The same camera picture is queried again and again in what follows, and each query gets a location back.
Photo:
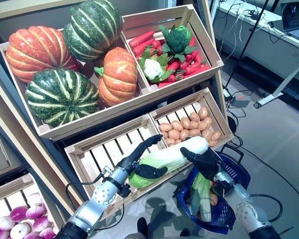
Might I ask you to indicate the black robot foot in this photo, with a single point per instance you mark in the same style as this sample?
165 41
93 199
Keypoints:
142 227
185 232

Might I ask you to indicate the large orange pumpkin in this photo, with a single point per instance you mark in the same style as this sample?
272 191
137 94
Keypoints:
37 49

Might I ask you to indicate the dark laptop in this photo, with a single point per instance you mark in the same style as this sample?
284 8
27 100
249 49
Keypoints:
296 22

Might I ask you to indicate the grey power box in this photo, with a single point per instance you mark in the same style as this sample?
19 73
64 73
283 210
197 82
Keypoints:
240 100

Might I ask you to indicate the black shelf caster wheel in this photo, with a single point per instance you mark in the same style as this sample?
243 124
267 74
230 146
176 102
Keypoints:
232 124

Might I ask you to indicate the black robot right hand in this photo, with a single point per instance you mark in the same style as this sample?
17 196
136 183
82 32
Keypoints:
209 164

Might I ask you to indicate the blue plastic shopping basket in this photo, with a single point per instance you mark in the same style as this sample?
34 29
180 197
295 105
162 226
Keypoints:
221 216

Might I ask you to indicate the white standing desk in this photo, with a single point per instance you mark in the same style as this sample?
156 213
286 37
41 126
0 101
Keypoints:
276 49

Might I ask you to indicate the wooden potato crate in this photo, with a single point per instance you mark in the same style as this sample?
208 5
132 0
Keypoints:
219 117

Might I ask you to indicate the green broccoli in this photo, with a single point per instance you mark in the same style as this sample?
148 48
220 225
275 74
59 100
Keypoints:
179 39

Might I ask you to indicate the large green striped pumpkin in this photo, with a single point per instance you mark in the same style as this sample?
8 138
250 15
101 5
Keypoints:
62 97

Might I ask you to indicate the wooden side display shelf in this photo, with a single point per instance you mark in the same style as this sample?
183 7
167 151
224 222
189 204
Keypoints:
5 154

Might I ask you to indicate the wooden slatted crate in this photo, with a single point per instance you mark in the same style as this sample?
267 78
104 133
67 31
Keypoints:
107 154

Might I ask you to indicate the wooden pumpkin crate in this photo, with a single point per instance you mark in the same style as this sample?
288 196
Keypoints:
109 113

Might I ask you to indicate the black robot right foot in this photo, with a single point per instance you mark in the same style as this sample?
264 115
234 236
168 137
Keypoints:
185 232

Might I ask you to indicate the white cauliflower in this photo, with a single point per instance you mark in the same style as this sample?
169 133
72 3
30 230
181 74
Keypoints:
152 68

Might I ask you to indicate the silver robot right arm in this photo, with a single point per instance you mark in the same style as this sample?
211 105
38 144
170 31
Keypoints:
244 211

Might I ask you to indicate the black robot left foot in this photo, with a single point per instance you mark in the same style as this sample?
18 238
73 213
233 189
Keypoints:
142 227

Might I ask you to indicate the brown potato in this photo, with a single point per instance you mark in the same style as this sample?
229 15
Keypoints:
165 127
174 134
178 141
164 135
194 132
177 125
194 117
184 134
203 113
185 123
216 135
194 125
213 199
208 121
203 125
206 135
170 142
212 143

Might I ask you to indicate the wooden turnip crate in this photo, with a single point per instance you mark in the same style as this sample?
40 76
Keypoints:
10 186

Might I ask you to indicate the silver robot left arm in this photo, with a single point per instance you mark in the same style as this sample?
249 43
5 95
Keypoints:
99 196

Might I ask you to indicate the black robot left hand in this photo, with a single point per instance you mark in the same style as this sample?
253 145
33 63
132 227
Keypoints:
129 161

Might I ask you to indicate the black tripod pole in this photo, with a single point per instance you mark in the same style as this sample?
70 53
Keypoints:
253 42

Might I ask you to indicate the wooden carrot crate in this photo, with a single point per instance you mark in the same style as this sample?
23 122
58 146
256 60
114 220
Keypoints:
209 47

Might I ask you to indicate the small orange pumpkin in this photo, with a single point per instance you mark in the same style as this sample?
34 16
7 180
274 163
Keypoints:
117 77

